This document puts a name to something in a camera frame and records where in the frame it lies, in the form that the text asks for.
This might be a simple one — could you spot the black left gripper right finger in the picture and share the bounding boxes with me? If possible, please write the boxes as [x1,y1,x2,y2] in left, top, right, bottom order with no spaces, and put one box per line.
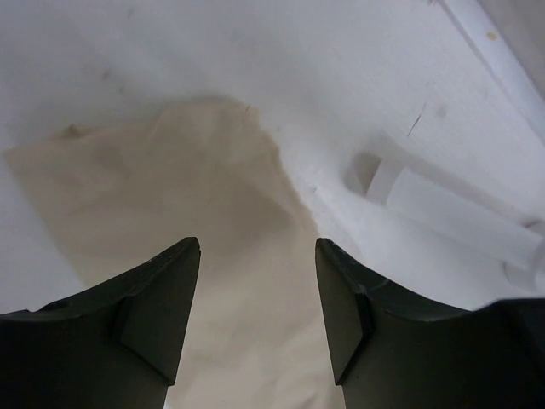
[315,239,544,408]

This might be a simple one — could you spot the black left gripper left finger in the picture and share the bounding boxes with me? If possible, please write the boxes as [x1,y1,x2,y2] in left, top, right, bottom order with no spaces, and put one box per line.
[1,237,201,408]

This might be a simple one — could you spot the beige trousers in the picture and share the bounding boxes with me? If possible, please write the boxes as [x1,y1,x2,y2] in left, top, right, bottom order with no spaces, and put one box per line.
[4,98,344,408]

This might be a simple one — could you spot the white clothes rack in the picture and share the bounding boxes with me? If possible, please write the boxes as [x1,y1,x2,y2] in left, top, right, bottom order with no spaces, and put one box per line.
[346,1,544,289]

